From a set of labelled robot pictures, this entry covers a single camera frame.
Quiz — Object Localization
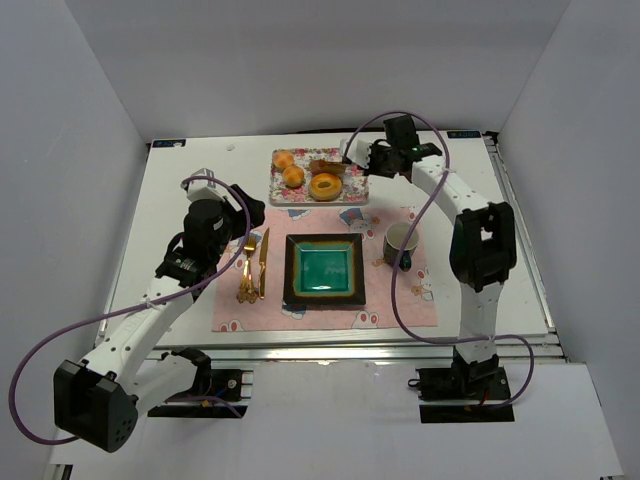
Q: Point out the green square plate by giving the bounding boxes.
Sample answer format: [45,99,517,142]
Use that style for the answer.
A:
[283,233,366,307]

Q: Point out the brown striped bread loaf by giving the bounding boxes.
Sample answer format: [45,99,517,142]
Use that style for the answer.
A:
[309,159,347,176]

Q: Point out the dark green mug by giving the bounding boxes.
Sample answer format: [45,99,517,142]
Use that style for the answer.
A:
[383,223,419,272]

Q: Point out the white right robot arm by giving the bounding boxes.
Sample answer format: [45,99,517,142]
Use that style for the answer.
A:
[363,111,517,379]

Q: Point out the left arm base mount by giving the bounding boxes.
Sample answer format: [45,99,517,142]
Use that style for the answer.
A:
[147,348,254,419]

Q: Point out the floral rectangular tray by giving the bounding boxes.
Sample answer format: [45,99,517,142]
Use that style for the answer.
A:
[269,148,369,207]

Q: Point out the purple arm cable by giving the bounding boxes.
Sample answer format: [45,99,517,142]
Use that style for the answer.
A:
[8,174,251,446]
[344,110,535,412]

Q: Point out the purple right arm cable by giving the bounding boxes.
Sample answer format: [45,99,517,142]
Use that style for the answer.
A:
[344,110,535,412]

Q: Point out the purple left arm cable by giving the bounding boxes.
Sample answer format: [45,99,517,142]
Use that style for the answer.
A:
[8,174,251,446]

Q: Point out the pink bunny placemat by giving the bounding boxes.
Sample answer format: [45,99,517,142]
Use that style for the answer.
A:
[212,207,418,333]

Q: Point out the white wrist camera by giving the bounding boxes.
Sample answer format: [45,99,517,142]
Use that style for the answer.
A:
[339,138,372,170]
[181,168,223,202]

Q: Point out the metal tongs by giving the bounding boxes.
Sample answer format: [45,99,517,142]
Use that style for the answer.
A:
[323,159,351,168]

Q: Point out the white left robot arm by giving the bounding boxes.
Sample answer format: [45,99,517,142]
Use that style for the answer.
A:
[53,182,265,452]

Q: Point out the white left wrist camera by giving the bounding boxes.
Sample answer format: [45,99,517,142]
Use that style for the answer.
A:
[181,168,223,202]

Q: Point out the round bun back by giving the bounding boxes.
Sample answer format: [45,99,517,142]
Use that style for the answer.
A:
[272,150,295,171]

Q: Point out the ring doughnut bread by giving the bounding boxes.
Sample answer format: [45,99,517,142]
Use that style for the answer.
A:
[309,173,343,202]

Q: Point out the round bun front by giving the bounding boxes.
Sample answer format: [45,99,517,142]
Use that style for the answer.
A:
[282,165,305,188]

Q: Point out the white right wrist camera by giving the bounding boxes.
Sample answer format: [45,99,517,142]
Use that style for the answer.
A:
[339,138,372,170]

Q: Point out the gold knife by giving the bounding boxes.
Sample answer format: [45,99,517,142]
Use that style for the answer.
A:
[258,228,270,299]

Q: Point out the gold fork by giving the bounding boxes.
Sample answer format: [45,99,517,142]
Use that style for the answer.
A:
[236,234,256,304]

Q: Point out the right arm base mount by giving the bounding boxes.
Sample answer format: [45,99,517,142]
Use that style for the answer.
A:
[407,367,515,424]

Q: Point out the round bun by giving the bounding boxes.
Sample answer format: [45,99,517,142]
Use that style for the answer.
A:
[282,165,305,188]
[272,150,295,171]

